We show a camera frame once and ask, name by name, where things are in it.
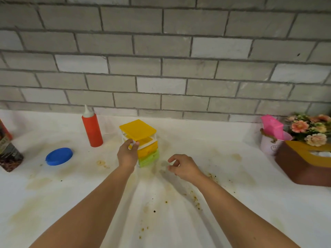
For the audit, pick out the clear jar with blue lid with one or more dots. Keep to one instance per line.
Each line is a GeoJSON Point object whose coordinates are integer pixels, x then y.
{"type": "Point", "coordinates": [59, 156]}

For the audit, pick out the white countertop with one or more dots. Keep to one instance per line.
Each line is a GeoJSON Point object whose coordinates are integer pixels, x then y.
{"type": "Point", "coordinates": [271, 204]}

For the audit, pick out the artificial flowers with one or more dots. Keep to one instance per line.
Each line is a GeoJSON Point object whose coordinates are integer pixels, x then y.
{"type": "Point", "coordinates": [300, 126]}

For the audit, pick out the person's left hand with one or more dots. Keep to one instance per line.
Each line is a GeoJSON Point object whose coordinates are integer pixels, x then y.
{"type": "Point", "coordinates": [126, 157]}

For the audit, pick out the brown tissue box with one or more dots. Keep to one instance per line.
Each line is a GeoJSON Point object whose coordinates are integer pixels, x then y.
{"type": "Point", "coordinates": [297, 167]}

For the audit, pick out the pink metal bucket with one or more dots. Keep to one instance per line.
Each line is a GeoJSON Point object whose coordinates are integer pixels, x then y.
{"type": "Point", "coordinates": [269, 147]}

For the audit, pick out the person's left forearm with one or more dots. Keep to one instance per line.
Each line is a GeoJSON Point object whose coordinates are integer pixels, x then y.
{"type": "Point", "coordinates": [85, 214]}

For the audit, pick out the person's right forearm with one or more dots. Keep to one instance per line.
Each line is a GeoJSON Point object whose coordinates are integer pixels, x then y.
{"type": "Point", "coordinates": [240, 216]}

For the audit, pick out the red squeeze bottle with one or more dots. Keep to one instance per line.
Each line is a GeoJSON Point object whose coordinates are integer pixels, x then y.
{"type": "Point", "coordinates": [92, 131]}

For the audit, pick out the person's right hand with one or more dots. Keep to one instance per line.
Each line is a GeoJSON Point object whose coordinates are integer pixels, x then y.
{"type": "Point", "coordinates": [186, 167]}

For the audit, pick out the yellow mini drawer organizer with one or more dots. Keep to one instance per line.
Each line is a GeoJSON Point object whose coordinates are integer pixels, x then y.
{"type": "Point", "coordinates": [138, 127]}

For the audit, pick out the black coffee granules pouch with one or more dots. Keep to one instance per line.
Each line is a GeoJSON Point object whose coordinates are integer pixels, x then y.
{"type": "Point", "coordinates": [10, 157]}

